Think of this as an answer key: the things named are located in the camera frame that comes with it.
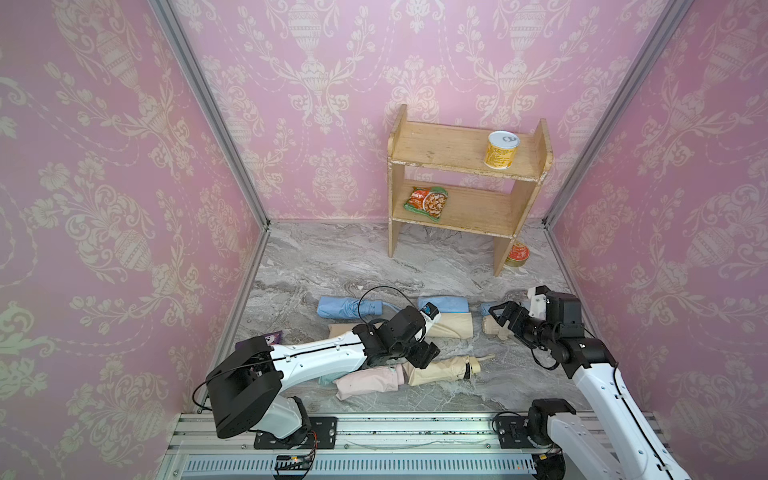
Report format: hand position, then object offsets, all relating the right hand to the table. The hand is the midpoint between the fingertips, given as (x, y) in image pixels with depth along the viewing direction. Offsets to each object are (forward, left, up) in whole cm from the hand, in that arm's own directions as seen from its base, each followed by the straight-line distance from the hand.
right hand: (502, 315), depth 80 cm
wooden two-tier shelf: (+52, -3, +5) cm, 52 cm away
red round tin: (+28, -16, -10) cm, 34 cm away
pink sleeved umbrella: (-12, +35, -9) cm, 38 cm away
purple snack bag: (+2, +65, -11) cm, 66 cm away
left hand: (-6, +19, -5) cm, 21 cm away
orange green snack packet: (+37, +16, +9) cm, 42 cm away
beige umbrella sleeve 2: (-11, +17, -9) cm, 22 cm away
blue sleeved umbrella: (+9, +43, -9) cm, 45 cm away
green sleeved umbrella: (-11, +47, -10) cm, 50 cm away
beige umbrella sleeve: (+3, +11, -10) cm, 16 cm away
